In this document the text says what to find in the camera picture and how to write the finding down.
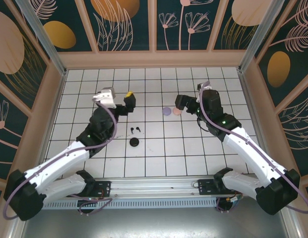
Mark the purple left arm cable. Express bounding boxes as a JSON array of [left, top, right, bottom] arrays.
[[3, 98, 119, 221]]

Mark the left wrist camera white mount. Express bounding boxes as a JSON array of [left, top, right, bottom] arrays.
[[91, 86, 118, 109]]

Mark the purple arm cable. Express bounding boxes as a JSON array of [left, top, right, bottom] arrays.
[[198, 81, 308, 214], [3, 98, 119, 221]]

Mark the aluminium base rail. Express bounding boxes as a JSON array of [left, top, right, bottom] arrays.
[[18, 175, 291, 199]]

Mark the white slotted cable duct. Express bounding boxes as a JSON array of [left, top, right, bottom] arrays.
[[29, 199, 218, 209]]

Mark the grey metal sheet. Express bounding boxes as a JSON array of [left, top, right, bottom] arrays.
[[19, 207, 290, 238]]

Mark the aluminium corner post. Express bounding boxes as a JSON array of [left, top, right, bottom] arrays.
[[14, 0, 68, 76], [237, 0, 293, 73]]

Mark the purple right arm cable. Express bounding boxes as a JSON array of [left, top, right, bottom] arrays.
[[198, 81, 308, 214]]

